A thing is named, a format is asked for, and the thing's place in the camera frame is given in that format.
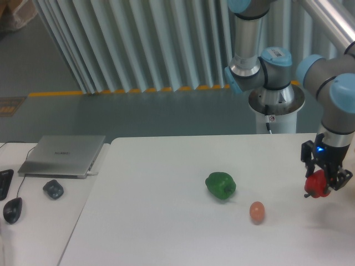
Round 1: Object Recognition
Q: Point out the cardboard box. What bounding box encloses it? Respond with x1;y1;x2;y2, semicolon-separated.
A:
1;0;38;33

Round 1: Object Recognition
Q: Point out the black computer mouse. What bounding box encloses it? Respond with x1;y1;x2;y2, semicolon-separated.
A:
3;197;23;224

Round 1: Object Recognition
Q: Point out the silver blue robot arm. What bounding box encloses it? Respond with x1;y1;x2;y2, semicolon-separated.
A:
225;1;354;198

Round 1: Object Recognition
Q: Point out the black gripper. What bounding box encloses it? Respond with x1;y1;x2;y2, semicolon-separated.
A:
301;132;353;195

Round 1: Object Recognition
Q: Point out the dark earbuds case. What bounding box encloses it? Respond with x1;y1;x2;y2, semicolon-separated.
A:
43;180;64;200

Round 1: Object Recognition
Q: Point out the black keyboard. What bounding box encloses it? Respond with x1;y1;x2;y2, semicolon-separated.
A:
0;169;14;201

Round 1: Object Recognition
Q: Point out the white folding screen partition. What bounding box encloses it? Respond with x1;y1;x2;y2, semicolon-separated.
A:
32;0;355;95

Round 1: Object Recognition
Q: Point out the brown egg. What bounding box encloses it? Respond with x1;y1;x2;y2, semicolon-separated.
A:
249;201;265;223

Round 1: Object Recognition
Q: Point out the silver closed laptop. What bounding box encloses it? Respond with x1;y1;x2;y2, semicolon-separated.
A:
18;135;105;178

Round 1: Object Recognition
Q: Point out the black mouse cable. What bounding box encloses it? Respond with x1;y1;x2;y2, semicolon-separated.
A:
0;140;38;200

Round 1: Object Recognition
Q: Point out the green bell pepper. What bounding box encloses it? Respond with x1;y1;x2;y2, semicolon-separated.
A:
205;172;237;200

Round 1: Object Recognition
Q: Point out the red bell pepper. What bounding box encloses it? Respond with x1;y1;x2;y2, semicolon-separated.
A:
304;170;330;198

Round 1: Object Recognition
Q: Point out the white laptop plug cable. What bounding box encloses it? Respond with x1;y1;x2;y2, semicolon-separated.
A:
88;144;111;176

